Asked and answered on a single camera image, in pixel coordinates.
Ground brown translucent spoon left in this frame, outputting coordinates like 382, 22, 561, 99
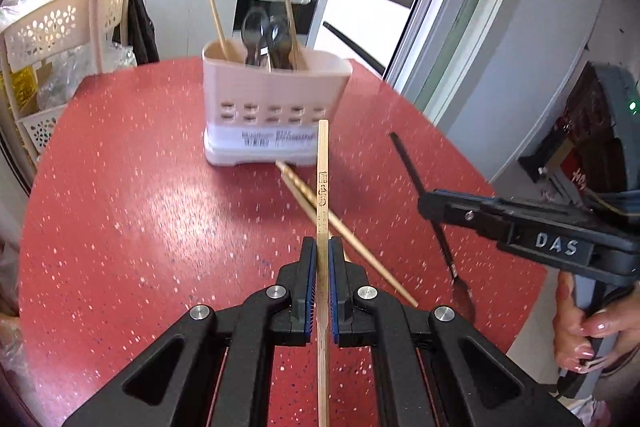
241, 6, 269, 66

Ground brown translucent spoon right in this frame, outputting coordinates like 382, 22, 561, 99
266, 17, 293, 70

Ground wooden chopstick in holder right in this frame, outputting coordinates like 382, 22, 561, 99
284, 0, 306, 69

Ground wooden chopstick with print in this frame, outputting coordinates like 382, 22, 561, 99
316, 119, 330, 427

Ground wooden chopstick in holder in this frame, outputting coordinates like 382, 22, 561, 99
284, 0, 306, 69
208, 0, 231, 62

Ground wooden chopstick in holder left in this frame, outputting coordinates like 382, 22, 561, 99
208, 0, 231, 62

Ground beige plastic storage rack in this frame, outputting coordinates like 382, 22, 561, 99
1, 0, 137, 169

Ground brown translucent spoon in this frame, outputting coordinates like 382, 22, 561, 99
241, 6, 269, 66
266, 17, 293, 70

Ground wooden chopstick on table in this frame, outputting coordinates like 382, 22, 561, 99
276, 161, 419, 308
278, 164, 331, 237

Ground black garment hanging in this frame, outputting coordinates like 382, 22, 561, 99
127, 0, 160, 65

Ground person's right hand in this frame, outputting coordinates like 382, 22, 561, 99
553, 271, 639, 374

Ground pink plastic utensil holder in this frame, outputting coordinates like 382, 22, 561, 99
202, 39, 352, 166

